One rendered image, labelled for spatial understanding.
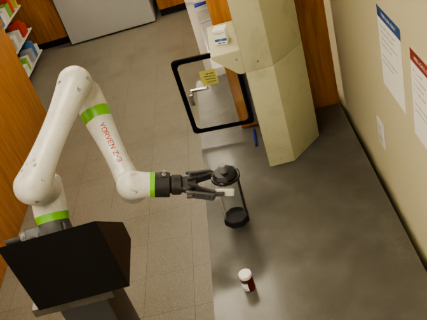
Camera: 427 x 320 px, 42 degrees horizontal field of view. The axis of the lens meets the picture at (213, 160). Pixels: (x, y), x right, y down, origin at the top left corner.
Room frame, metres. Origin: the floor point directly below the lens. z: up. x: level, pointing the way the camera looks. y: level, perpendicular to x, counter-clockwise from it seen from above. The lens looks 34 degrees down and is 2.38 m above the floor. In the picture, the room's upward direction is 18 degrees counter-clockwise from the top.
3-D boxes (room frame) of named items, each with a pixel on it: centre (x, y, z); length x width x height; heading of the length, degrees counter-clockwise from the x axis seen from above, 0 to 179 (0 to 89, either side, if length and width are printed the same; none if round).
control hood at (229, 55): (2.10, -0.19, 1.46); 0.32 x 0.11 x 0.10; 173
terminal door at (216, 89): (2.28, -0.10, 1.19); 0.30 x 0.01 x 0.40; 76
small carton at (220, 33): (2.06, -0.18, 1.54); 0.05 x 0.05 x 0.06; 69
